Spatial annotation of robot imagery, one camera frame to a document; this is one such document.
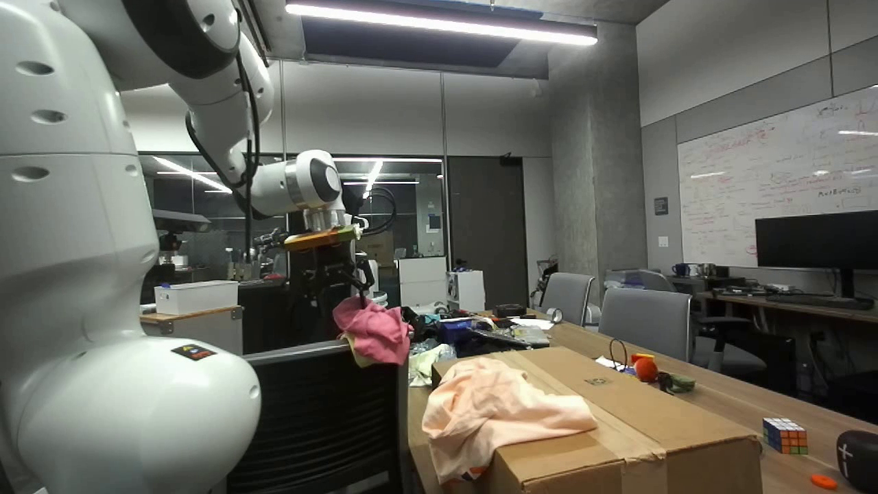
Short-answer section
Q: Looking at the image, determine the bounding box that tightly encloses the peach cloth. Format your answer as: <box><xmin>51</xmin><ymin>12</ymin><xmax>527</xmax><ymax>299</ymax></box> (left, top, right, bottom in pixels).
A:
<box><xmin>419</xmin><ymin>358</ymin><xmax>597</xmax><ymax>483</ymax></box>

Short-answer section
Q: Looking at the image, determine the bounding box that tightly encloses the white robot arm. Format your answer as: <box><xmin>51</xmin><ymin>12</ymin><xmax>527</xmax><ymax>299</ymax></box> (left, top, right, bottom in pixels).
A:
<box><xmin>0</xmin><ymin>0</ymin><xmax>350</xmax><ymax>494</ymax></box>

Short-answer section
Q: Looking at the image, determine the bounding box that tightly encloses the small orange cap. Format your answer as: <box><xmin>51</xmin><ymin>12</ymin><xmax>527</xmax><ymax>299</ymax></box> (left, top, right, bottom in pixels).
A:
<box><xmin>808</xmin><ymin>473</ymin><xmax>836</xmax><ymax>491</ymax></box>

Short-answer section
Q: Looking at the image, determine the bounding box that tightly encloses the white storage bin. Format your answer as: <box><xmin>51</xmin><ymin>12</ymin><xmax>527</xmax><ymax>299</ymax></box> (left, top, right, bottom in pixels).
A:
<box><xmin>154</xmin><ymin>281</ymin><xmax>237</xmax><ymax>317</ymax></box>

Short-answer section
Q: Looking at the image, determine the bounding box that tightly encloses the cardboard box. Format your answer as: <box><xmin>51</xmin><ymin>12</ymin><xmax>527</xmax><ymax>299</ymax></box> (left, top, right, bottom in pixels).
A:
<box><xmin>431</xmin><ymin>343</ymin><xmax>764</xmax><ymax>494</ymax></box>

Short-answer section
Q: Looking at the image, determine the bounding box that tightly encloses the black bluetooth speaker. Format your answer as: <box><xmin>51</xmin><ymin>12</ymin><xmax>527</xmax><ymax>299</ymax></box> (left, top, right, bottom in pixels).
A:
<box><xmin>836</xmin><ymin>430</ymin><xmax>878</xmax><ymax>494</ymax></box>

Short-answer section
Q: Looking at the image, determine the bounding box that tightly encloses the grey office chair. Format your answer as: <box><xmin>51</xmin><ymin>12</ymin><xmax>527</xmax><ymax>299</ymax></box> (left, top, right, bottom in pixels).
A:
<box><xmin>225</xmin><ymin>340</ymin><xmax>403</xmax><ymax>494</ymax></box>

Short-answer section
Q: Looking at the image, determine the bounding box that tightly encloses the orange ball toy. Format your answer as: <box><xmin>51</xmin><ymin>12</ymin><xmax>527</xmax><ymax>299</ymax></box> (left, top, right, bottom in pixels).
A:
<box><xmin>630</xmin><ymin>354</ymin><xmax>657</xmax><ymax>385</ymax></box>

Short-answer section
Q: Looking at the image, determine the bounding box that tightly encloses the rubiks cube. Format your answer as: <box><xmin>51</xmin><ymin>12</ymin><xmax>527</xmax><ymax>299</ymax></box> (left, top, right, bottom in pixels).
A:
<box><xmin>763</xmin><ymin>417</ymin><xmax>808</xmax><ymax>457</ymax></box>

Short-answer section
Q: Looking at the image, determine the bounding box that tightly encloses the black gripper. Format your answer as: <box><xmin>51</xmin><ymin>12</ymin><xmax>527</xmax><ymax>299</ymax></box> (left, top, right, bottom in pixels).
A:
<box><xmin>288</xmin><ymin>234</ymin><xmax>376</xmax><ymax>293</ymax></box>

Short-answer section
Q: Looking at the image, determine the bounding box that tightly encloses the black monitor on desk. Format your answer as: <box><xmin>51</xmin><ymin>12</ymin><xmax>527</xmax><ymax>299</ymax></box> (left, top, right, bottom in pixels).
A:
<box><xmin>755</xmin><ymin>211</ymin><xmax>878</xmax><ymax>269</ymax></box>

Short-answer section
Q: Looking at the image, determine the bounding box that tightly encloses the grey chair near whiteboard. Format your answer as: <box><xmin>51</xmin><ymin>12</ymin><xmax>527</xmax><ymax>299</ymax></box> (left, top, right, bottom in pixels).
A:
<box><xmin>597</xmin><ymin>289</ymin><xmax>690</xmax><ymax>359</ymax></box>

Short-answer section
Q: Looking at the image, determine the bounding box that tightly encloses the pink shirt orange print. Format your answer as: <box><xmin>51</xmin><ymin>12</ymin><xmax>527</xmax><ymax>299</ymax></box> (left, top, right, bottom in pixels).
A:
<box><xmin>331</xmin><ymin>297</ymin><xmax>412</xmax><ymax>367</ymax></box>

